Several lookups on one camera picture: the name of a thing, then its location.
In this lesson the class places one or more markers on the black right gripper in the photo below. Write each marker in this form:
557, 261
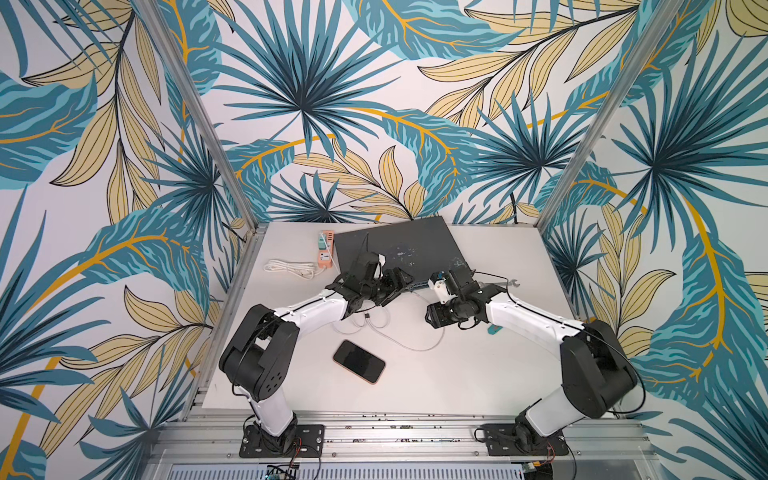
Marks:
455, 283

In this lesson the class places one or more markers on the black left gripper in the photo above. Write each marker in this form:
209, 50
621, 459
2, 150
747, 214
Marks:
399, 282

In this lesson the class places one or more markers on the black phone pink case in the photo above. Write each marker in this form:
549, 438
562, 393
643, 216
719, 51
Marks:
359, 361

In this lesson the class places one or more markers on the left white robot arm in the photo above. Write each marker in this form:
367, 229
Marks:
256, 359

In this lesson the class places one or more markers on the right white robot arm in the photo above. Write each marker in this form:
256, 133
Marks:
595, 372

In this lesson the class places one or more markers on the silver open-end wrench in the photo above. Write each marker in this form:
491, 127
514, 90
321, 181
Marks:
503, 282

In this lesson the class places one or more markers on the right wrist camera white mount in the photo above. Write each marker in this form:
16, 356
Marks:
455, 283

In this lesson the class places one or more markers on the dark grey network switch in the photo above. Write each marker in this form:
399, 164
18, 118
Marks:
420, 247

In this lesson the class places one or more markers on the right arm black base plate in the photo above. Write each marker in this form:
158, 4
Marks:
513, 440

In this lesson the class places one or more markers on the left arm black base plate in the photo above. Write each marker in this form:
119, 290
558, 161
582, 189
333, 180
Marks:
302, 441

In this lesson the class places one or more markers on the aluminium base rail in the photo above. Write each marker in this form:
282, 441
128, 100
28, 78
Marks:
398, 446

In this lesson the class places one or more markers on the aluminium left corner post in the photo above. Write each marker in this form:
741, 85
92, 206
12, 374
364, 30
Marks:
164, 41

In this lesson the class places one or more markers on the aluminium corner post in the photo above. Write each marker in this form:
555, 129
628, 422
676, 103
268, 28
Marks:
663, 15
164, 41

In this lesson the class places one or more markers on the aluminium right corner post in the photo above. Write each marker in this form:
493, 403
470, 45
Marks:
663, 15

